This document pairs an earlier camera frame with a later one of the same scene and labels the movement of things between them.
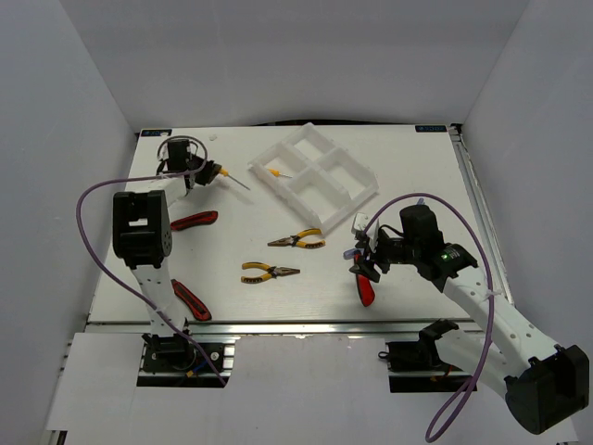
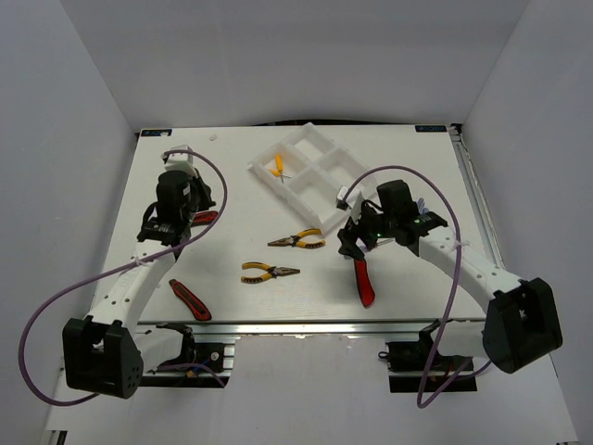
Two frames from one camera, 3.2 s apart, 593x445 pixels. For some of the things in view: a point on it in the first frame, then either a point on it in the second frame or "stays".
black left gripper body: (205, 175) to (199, 197)
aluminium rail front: (280, 329) stays
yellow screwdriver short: (278, 173) stays
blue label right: (430, 128) stays
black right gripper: (364, 266) to (352, 230)
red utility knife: (196, 219) stays
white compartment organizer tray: (317, 174) stays
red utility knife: (364, 286) stays
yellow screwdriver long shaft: (224, 172) to (279, 165)
